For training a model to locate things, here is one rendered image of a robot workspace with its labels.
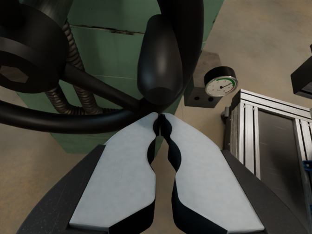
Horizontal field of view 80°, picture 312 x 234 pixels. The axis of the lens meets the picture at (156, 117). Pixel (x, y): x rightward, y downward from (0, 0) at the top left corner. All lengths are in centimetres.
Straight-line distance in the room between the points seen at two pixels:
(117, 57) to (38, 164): 76
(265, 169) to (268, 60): 105
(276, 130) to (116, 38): 88
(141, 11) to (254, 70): 134
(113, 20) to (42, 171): 81
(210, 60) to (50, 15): 38
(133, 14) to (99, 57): 12
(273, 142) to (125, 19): 85
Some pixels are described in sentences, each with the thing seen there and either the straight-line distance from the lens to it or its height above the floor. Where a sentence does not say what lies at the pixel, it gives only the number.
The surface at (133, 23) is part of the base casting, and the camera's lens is 36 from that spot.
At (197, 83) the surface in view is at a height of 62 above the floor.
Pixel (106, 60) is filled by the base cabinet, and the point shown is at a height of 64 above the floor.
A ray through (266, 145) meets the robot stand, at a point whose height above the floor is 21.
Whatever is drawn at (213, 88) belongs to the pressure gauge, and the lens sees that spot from 40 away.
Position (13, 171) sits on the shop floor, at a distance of 109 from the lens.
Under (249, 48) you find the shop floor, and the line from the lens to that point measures 180.
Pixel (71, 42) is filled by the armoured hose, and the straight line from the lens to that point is 26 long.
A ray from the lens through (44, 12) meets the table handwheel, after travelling 21.
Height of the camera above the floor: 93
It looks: 59 degrees down
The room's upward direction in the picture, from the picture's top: 15 degrees clockwise
